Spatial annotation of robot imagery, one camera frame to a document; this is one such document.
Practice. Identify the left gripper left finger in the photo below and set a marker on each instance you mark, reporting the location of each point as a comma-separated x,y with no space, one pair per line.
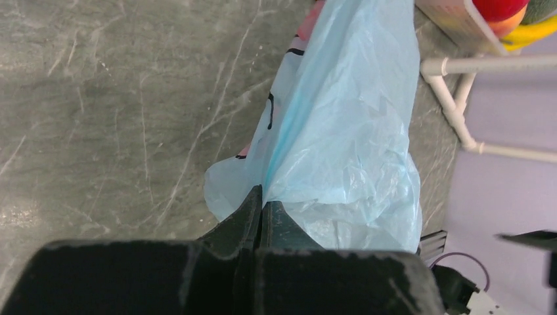
210,275

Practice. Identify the aluminium frame rail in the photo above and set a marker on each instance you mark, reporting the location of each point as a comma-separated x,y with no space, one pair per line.
432,245

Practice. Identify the white pvc pipe frame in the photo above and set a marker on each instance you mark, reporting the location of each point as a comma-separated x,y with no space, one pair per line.
501,106

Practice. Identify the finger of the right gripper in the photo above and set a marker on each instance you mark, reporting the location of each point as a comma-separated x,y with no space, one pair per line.
541,239

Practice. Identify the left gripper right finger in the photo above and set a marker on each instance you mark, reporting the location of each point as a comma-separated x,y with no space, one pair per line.
293,275

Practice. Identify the light blue plastic bag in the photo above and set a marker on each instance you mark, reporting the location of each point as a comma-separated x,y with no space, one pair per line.
332,144

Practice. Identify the green netted melon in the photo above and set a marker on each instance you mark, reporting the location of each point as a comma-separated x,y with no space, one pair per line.
539,10

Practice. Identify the white plastic fruit basket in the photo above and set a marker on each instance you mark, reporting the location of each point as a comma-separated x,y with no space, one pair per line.
463,24

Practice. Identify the red apple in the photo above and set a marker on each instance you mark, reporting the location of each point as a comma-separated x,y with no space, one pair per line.
499,10

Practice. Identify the peach fruit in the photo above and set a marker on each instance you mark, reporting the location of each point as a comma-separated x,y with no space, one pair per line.
504,27

